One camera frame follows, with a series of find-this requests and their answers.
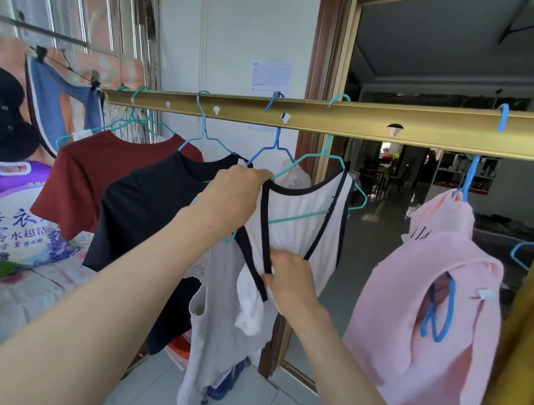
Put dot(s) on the gold clothes rail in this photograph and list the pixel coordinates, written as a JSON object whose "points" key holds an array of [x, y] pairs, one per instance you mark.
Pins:
{"points": [[438, 125]]}

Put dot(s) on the white red floral cloth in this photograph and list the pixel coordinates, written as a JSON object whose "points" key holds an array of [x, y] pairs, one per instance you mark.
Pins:
{"points": [[33, 292]]}

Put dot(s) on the indoor wall shelf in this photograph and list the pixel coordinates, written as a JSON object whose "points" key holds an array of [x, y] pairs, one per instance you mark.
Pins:
{"points": [[484, 179]]}

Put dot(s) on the window with metal bars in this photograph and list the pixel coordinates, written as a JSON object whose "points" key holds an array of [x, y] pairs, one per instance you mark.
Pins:
{"points": [[92, 21]]}

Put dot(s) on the person's left hand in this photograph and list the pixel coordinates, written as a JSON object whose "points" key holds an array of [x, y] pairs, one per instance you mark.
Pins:
{"points": [[227, 200]]}

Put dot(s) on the white black-trimmed tank top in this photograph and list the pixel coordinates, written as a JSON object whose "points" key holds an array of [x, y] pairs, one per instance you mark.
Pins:
{"points": [[296, 200]]}

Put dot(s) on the navy bucket hat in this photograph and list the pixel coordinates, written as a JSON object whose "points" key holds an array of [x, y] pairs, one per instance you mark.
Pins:
{"points": [[14, 125]]}

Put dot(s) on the brown door frame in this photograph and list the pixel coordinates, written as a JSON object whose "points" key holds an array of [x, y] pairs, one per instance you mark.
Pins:
{"points": [[329, 54]]}

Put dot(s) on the dark red t-shirt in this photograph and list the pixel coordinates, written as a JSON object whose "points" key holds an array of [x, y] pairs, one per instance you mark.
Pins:
{"points": [[92, 179]]}

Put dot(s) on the purple white detergent bag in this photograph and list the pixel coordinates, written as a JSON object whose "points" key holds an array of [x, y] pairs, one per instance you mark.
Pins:
{"points": [[25, 225]]}

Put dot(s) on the person's left forearm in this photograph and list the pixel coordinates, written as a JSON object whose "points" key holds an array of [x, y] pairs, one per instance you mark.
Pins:
{"points": [[96, 317]]}

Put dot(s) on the person's right forearm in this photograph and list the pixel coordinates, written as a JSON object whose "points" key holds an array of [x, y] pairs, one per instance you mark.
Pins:
{"points": [[338, 363]]}

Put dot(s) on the mustard yellow t-shirt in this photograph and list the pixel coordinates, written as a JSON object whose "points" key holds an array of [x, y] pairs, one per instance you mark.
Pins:
{"points": [[515, 354]]}

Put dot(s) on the blue fabric cover white trim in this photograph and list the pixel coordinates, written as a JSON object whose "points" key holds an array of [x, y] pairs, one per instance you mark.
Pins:
{"points": [[48, 104]]}

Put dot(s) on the green leafy plant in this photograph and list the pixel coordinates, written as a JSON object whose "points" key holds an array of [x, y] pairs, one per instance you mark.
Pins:
{"points": [[6, 269]]}

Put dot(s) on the person's right hand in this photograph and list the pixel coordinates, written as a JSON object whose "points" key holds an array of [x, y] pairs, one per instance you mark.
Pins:
{"points": [[294, 283]]}

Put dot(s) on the black t-shirt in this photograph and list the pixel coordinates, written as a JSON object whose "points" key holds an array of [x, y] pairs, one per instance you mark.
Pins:
{"points": [[142, 208]]}

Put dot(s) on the striped rag mop head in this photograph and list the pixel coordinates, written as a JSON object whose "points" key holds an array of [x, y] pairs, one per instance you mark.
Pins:
{"points": [[125, 114]]}

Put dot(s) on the grey striped white tank top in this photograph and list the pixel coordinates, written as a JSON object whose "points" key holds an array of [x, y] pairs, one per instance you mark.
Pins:
{"points": [[82, 134]]}

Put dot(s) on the grey metal window pole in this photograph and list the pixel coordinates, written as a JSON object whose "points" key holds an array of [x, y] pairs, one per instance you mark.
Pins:
{"points": [[62, 35]]}

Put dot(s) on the white paper notice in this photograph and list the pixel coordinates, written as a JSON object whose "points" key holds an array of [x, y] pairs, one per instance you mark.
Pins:
{"points": [[271, 75]]}

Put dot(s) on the white lace blouse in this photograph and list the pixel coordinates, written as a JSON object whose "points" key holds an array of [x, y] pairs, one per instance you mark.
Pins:
{"points": [[217, 334]]}

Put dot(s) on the orange patterned hanging sheet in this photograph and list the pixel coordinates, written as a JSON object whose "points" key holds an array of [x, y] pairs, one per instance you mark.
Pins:
{"points": [[125, 69]]}

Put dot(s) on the pink t-shirt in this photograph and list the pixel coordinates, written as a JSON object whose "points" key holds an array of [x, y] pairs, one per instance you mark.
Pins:
{"points": [[396, 300]]}

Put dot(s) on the metal mop poles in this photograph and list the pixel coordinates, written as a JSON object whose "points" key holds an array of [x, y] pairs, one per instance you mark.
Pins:
{"points": [[150, 46]]}

